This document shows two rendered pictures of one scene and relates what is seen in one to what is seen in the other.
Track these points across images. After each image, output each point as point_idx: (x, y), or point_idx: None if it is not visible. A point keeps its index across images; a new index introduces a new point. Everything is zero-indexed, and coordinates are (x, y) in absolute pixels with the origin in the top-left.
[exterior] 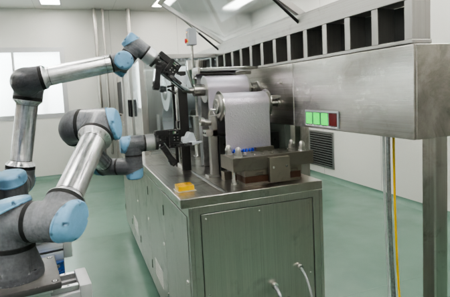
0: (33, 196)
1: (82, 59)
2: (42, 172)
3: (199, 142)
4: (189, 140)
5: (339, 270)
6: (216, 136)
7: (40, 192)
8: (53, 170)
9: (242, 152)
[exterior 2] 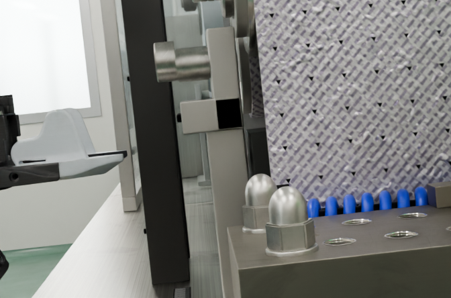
0: (12, 292)
1: None
2: (50, 238)
3: (103, 161)
4: (47, 151)
5: None
6: (239, 129)
7: (30, 284)
8: (72, 233)
9: (352, 217)
